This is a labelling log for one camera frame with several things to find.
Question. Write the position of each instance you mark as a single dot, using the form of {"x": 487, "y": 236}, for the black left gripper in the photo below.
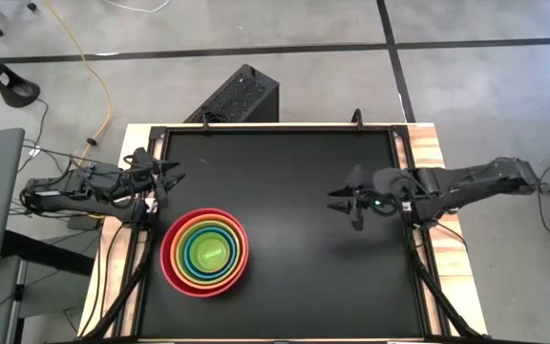
{"x": 141, "y": 174}

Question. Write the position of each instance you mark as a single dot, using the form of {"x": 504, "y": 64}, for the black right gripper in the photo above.
{"x": 380, "y": 188}

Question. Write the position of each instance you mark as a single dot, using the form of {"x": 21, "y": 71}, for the lime green bowl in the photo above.
{"x": 182, "y": 253}

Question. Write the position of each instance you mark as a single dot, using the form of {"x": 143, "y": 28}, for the yellow perforated colander bowl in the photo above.
{"x": 177, "y": 254}

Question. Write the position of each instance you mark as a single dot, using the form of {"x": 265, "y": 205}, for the large orange bowl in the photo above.
{"x": 172, "y": 255}

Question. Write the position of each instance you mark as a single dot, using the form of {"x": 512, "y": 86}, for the blue bowl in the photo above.
{"x": 187, "y": 253}

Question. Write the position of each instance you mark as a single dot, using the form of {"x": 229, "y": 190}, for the large red bowl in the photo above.
{"x": 163, "y": 260}

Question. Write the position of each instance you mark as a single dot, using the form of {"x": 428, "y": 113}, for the small dark green bowl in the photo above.
{"x": 209, "y": 251}

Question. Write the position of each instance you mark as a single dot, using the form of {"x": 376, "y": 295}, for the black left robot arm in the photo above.
{"x": 65, "y": 191}

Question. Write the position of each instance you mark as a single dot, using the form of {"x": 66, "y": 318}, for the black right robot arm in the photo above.
{"x": 471, "y": 179}

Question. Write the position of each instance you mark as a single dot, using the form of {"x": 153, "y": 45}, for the black table mat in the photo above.
{"x": 294, "y": 286}

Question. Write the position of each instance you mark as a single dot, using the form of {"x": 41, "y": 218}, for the black computer tower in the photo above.
{"x": 239, "y": 98}

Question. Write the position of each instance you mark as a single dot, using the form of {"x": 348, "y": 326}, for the black curved stand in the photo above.
{"x": 14, "y": 88}

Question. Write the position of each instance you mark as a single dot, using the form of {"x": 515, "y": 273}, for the black frame clamp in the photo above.
{"x": 205, "y": 119}
{"x": 358, "y": 118}

